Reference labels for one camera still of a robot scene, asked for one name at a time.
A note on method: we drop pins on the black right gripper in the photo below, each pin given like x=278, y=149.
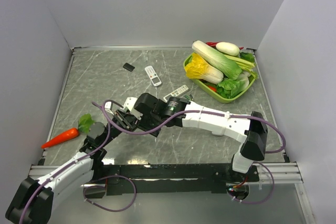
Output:
x=143, y=124

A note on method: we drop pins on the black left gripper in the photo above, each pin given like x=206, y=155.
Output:
x=125, y=120

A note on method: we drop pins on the black battery cover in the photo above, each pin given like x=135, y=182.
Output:
x=128, y=67

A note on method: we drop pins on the white remote control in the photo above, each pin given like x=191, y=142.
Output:
x=217, y=134

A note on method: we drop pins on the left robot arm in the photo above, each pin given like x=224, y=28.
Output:
x=36, y=199

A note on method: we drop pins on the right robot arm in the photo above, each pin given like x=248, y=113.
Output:
x=249, y=130

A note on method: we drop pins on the small white button remote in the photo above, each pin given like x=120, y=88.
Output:
x=176, y=93

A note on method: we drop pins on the white remote with screen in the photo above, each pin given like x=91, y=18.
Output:
x=154, y=78

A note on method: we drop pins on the green leaf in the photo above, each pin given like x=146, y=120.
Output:
x=85, y=122

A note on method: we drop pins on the orange carrot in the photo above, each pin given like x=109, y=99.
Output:
x=61, y=138

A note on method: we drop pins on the green plastic tray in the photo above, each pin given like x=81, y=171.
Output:
x=210, y=88

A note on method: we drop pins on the yellow napa cabbage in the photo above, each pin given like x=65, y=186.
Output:
x=198, y=68

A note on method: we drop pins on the green lettuce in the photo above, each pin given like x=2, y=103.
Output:
x=230, y=88

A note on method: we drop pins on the green napa cabbage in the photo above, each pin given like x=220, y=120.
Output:
x=217, y=59

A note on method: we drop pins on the red chili pepper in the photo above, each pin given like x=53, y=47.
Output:
x=212, y=44

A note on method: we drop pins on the white radish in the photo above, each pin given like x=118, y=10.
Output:
x=228, y=48

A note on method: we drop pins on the green celery stalks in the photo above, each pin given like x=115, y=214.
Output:
x=246, y=61

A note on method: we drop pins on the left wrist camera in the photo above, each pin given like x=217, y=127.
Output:
x=108, y=106

